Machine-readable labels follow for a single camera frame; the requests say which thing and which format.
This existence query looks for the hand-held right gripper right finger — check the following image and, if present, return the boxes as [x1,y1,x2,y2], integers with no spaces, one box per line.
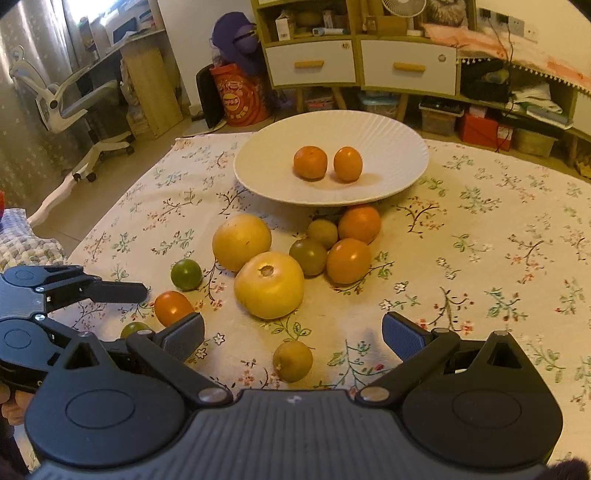
[355,311,546,407]

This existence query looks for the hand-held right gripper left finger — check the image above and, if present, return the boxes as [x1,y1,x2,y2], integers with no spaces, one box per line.
[46,313,234,409]

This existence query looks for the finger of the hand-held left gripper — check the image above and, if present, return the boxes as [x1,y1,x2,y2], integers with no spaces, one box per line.
[37,265,149,311]
[34,315,83,346]

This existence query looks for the orange tangerine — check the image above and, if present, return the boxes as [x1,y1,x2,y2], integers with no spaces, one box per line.
[333,146,363,182]
[154,291,195,328]
[293,146,328,181]

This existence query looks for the yellow grapefruit with stem scar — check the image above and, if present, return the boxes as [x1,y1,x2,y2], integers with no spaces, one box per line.
[233,252,306,320]

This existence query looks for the small yellow-green citrus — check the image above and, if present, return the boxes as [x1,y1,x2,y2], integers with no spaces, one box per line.
[272,340,314,383]

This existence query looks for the smooth yellow grapefruit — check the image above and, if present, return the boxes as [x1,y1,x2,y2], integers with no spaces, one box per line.
[212,213,273,272]

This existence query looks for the white ribbed plate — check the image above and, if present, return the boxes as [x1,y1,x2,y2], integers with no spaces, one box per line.
[233,110,430,208]

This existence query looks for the person's left hand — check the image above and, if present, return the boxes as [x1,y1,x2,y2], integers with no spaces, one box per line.
[0,390,26,425]

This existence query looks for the checkered blanket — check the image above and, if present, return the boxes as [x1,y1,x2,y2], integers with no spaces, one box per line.
[0,208,66,274]

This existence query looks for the large orange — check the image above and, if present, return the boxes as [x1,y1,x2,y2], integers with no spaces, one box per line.
[338,204,382,245]
[326,238,373,285]

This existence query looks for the floral tablecloth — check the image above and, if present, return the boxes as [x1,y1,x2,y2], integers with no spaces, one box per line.
[28,131,591,480]

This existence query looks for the dark green tangerine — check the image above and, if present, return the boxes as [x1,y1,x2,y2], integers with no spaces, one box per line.
[289,237,328,277]

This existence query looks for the olive green citrus back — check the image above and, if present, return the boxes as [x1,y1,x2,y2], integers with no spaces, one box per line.
[307,219,340,249]

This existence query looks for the white office chair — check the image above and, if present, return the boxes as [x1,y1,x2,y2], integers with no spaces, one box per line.
[9,46,136,182]

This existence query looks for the wooden desk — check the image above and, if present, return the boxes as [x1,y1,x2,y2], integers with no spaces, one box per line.
[85,25,185,139]

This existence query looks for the patterned grey curtain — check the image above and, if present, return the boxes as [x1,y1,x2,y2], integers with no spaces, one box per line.
[0,0,95,217]

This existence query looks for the black panel on round base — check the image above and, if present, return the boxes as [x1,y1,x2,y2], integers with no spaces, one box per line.
[196,65,227,130]

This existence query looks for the red box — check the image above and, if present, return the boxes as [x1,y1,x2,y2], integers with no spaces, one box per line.
[458,113,514,152]

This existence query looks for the clear bin with dark lid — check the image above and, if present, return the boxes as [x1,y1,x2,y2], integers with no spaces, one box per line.
[419,98,464,136]

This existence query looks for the orange printed bag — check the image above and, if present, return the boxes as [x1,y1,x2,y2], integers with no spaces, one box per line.
[210,64,271,128]

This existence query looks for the clear bin with blue lid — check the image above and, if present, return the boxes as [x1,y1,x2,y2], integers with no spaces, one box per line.
[359,92,399,121]

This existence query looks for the beige storage bin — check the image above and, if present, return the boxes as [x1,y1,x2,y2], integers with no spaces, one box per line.
[514,129,558,158]

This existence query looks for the small clear storage bin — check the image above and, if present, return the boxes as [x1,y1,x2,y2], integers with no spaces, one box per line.
[304,90,336,112]

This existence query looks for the wooden cabinet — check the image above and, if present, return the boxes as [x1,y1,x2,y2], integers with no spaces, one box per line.
[252,0,462,121]

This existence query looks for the white printer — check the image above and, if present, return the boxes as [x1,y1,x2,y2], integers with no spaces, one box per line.
[108,17,140,45]

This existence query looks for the folded white clothes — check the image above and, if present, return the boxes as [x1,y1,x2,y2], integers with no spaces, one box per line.
[512,84,574,126]

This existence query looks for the purple plush toy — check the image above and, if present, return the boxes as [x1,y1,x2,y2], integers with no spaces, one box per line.
[211,13,267,78]

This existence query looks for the low wooden shelf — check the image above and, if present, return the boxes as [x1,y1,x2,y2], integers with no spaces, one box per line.
[457,46,591,171]

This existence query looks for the cardboard box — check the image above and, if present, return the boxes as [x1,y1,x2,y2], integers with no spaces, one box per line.
[365,16,409,36]

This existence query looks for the pink cloth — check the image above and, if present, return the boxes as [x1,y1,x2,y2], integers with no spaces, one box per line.
[424,22,591,90]

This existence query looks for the white carton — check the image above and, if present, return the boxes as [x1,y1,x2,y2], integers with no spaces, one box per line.
[276,11,297,41]

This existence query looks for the white desk fan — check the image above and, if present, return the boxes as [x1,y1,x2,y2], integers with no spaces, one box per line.
[381,0,428,36]

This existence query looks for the grey cat picture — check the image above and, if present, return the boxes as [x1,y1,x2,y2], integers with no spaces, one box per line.
[425,0,468,25]

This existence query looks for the white drawer with wooden handle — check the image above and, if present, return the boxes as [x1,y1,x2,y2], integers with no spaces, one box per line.
[360,39,458,95]
[265,41,357,88]

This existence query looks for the black cable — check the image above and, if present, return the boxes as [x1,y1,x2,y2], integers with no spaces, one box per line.
[488,17,517,154]

